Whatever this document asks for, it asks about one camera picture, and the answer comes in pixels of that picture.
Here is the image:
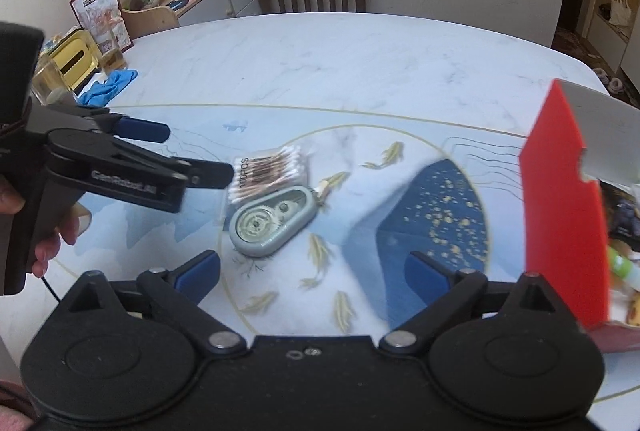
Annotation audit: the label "white green glue pen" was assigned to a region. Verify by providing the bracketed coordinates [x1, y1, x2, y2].
[606, 246, 640, 291]

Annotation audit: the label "person's left hand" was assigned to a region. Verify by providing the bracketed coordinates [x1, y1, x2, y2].
[0, 175, 94, 279]

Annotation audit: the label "blue cloth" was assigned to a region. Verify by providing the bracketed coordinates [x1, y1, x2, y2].
[78, 69, 138, 107]

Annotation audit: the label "grey correction tape dispenser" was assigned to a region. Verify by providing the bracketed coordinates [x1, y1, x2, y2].
[229, 186, 319, 259]

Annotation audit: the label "red white paper bag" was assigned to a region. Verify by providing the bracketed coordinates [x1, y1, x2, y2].
[70, 0, 134, 54]

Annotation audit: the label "red white cardboard box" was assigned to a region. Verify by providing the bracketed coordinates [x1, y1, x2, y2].
[520, 79, 639, 352]

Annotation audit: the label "cotton swab pack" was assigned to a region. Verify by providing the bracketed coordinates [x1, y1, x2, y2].
[227, 145, 308, 206]

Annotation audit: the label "black snack packet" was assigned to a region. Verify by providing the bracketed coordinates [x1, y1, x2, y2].
[600, 182, 640, 252]

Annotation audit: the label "white slippers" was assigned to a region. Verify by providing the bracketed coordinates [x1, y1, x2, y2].
[593, 68, 624, 95]

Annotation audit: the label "white storage cabinet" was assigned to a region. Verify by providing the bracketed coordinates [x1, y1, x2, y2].
[587, 9, 640, 87]

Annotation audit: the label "white tote bag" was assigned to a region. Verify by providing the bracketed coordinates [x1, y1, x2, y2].
[608, 0, 632, 28]

